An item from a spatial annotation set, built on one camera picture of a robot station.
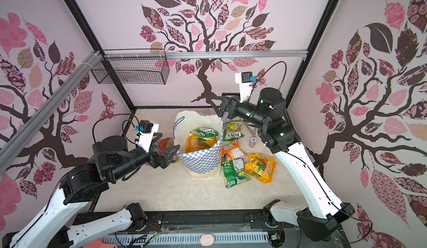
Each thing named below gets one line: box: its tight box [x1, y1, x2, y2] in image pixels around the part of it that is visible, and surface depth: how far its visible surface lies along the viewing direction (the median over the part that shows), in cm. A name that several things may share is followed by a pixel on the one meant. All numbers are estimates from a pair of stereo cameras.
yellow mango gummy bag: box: [185, 134, 218, 153], surface depth 97 cm
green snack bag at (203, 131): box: [189, 126, 220, 138], surface depth 94 cm
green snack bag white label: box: [221, 157, 251, 188], surface depth 87 cm
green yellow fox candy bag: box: [223, 120, 245, 142], surface depth 103 cm
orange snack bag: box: [221, 137, 247, 162], surface depth 94 cm
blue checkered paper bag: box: [172, 110, 223, 179], surface depth 77 cm
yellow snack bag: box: [244, 153, 277, 185], surface depth 85 cm
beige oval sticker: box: [200, 234, 215, 247], surface depth 70 cm
